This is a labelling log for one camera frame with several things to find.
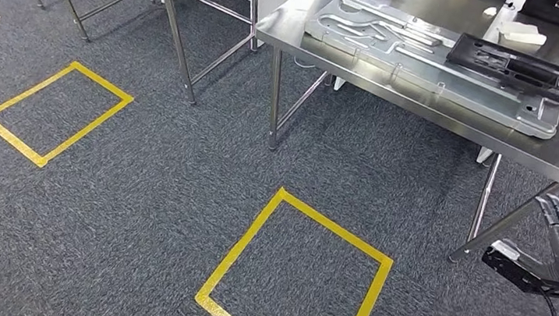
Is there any black plastic plate part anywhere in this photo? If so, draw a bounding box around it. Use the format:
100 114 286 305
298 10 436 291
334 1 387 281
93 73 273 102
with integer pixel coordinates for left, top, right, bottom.
441 31 559 119

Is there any stamped silver metal panel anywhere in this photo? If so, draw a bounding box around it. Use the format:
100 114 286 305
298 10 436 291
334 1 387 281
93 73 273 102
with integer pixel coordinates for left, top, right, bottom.
295 0 559 141

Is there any folded white tissue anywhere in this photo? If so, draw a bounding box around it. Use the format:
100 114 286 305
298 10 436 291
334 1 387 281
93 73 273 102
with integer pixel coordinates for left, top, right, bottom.
497 20 549 47

